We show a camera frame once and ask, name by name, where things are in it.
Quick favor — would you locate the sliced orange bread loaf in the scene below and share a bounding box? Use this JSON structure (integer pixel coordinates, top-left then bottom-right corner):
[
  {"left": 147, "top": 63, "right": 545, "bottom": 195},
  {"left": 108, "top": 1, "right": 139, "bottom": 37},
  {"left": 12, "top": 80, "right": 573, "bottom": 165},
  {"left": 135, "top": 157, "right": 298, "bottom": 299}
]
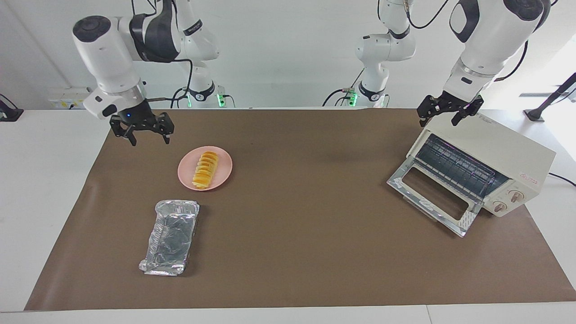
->
[{"left": 192, "top": 152, "right": 220, "bottom": 189}]

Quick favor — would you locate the aluminium foil tray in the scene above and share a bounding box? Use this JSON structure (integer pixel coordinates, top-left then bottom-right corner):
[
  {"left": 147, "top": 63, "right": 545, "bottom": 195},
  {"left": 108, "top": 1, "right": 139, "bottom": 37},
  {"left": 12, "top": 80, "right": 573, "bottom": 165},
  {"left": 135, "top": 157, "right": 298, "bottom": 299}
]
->
[{"left": 138, "top": 199, "right": 200, "bottom": 276}]

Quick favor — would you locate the metal oven rack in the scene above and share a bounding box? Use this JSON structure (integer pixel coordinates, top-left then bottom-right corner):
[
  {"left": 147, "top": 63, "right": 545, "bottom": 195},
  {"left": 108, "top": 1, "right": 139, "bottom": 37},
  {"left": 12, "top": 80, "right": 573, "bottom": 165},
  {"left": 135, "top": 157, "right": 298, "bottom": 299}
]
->
[{"left": 414, "top": 134, "right": 499, "bottom": 199}]

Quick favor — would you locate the cream toaster oven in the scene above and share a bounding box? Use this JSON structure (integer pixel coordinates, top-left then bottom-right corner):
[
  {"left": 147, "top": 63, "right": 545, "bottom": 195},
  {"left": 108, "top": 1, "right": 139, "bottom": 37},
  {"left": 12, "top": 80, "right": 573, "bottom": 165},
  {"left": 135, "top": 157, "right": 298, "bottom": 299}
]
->
[{"left": 406, "top": 112, "right": 557, "bottom": 218}]

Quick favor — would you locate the glass oven door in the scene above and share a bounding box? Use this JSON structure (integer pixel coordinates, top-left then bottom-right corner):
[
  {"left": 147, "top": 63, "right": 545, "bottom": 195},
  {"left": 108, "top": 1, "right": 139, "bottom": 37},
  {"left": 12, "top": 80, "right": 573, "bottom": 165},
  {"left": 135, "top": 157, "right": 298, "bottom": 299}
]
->
[{"left": 386, "top": 163, "right": 482, "bottom": 238}]

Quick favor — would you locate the pink round plate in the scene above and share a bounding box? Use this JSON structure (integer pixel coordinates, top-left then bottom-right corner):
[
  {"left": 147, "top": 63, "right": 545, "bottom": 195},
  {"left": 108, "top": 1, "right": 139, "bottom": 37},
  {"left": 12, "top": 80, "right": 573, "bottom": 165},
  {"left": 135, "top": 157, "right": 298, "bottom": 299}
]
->
[{"left": 177, "top": 146, "right": 234, "bottom": 192}]

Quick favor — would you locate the brown table mat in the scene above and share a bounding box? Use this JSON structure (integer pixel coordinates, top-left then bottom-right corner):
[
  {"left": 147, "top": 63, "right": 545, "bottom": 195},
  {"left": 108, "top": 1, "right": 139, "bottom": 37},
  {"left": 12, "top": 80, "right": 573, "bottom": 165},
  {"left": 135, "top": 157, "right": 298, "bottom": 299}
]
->
[{"left": 24, "top": 108, "right": 576, "bottom": 311}]

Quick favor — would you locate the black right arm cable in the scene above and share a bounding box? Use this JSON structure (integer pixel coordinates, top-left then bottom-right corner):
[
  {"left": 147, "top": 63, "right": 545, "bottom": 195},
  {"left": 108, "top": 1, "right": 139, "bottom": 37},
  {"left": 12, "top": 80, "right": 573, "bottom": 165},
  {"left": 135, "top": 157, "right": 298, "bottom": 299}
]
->
[{"left": 170, "top": 58, "right": 195, "bottom": 108}]

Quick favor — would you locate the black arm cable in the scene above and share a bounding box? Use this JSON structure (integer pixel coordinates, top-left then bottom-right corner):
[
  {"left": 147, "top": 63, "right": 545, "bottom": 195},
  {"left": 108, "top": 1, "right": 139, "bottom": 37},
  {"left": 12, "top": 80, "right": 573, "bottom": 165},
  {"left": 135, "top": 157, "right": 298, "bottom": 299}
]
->
[
  {"left": 170, "top": 58, "right": 195, "bottom": 108},
  {"left": 404, "top": 0, "right": 530, "bottom": 83}
]

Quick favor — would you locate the white wall power strip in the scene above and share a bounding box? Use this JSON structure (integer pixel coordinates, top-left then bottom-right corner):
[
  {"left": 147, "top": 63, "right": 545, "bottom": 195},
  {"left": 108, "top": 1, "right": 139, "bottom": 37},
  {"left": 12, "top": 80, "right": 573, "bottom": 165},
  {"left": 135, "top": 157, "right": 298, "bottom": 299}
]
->
[{"left": 48, "top": 86, "right": 93, "bottom": 110}]

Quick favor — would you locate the black camera stand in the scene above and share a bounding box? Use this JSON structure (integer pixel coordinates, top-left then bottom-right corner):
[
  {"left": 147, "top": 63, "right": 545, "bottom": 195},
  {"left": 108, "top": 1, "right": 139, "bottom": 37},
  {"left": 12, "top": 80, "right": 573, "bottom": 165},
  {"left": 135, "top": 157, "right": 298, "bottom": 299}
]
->
[{"left": 523, "top": 72, "right": 576, "bottom": 123}]

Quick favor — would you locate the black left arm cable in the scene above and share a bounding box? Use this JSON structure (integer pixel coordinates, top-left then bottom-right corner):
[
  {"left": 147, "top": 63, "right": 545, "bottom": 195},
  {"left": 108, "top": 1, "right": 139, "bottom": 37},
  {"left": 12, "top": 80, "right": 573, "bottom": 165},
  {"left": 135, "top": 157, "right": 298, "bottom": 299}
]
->
[{"left": 404, "top": 0, "right": 530, "bottom": 83}]

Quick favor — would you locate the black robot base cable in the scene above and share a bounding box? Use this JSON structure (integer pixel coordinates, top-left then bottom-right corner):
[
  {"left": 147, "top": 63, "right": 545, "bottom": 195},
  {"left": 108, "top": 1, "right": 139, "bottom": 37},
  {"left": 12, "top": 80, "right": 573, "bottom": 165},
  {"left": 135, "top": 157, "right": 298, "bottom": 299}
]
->
[{"left": 321, "top": 67, "right": 366, "bottom": 108}]

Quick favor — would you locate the black oven power cable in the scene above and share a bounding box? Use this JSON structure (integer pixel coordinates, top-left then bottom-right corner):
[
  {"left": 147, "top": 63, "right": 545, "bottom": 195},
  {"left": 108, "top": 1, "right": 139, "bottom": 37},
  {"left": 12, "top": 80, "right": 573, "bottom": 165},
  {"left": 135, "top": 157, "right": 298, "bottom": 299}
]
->
[{"left": 548, "top": 172, "right": 576, "bottom": 188}]

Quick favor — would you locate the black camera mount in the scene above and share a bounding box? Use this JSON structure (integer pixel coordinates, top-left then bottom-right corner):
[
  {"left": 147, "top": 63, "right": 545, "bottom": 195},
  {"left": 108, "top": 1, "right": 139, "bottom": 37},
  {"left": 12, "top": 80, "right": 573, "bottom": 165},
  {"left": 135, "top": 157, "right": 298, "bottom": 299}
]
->
[{"left": 0, "top": 93, "right": 24, "bottom": 122}]

